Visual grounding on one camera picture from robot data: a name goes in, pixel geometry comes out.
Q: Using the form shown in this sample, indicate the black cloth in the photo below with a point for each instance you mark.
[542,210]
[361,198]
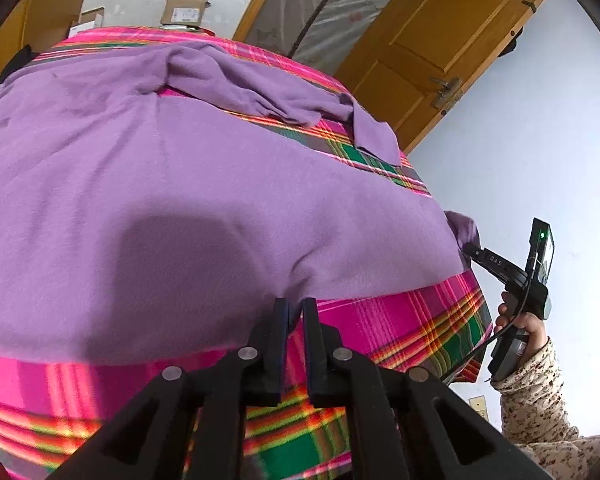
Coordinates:
[20,60]

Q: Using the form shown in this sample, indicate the translucent plastic door curtain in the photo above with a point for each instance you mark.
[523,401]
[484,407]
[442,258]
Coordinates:
[320,10]

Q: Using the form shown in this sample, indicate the pink plaid bed sheet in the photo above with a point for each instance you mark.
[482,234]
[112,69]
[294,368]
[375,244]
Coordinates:
[395,320]

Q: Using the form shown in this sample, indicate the dark cloth behind door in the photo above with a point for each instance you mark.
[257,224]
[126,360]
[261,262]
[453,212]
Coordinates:
[512,42]

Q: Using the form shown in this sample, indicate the brown cardboard box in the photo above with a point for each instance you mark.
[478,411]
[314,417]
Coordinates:
[182,10]

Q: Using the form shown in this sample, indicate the wooden wardrobe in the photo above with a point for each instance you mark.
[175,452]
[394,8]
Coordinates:
[50,15]

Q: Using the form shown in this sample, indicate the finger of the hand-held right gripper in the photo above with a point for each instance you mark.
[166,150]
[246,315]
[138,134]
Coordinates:
[485,260]

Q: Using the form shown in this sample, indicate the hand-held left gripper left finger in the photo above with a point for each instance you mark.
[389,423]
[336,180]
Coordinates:
[279,345]

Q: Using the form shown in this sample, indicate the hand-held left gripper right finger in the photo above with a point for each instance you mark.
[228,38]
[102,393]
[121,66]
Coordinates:
[314,345]

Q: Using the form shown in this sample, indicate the person's right forearm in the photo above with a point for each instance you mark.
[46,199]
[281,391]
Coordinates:
[540,400]

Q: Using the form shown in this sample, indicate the wooden door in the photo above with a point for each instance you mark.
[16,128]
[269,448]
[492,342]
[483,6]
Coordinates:
[430,45]

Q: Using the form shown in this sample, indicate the purple fleece garment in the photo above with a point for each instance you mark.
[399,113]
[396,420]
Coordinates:
[180,185]

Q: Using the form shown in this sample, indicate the beige wall socket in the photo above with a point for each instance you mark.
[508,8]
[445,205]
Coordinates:
[478,407]

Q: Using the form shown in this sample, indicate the small white box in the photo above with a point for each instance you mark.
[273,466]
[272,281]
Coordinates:
[87,22]

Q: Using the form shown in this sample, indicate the person's right hand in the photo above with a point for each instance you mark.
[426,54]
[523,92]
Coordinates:
[535,330]

